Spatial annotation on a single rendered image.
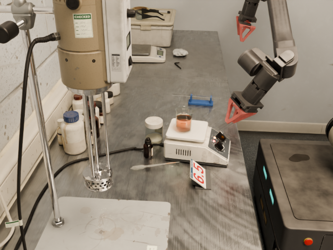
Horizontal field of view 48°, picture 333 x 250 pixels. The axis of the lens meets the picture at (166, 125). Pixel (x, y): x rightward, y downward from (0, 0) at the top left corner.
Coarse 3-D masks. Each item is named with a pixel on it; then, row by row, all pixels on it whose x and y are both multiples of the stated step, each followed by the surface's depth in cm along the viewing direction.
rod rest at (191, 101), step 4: (192, 100) 153; (196, 100) 153; (200, 100) 153; (204, 100) 153; (188, 104) 152; (192, 104) 151; (196, 104) 151; (200, 104) 151; (204, 104) 150; (208, 104) 150; (212, 104) 150
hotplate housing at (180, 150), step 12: (168, 144) 114; (180, 144) 113; (192, 144) 112; (204, 144) 112; (168, 156) 116; (180, 156) 115; (192, 156) 114; (204, 156) 113; (216, 156) 112; (228, 156) 115
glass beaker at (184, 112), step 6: (180, 108) 115; (186, 108) 115; (180, 114) 111; (186, 114) 111; (192, 114) 112; (180, 120) 112; (186, 120) 112; (180, 126) 113; (186, 126) 113; (180, 132) 114; (186, 132) 114
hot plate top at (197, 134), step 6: (174, 120) 122; (192, 120) 122; (174, 126) 118; (192, 126) 118; (198, 126) 118; (204, 126) 118; (168, 132) 115; (174, 132) 115; (192, 132) 115; (198, 132) 115; (204, 132) 115; (174, 138) 113; (180, 138) 112; (186, 138) 112; (192, 138) 112; (198, 138) 112; (204, 138) 112
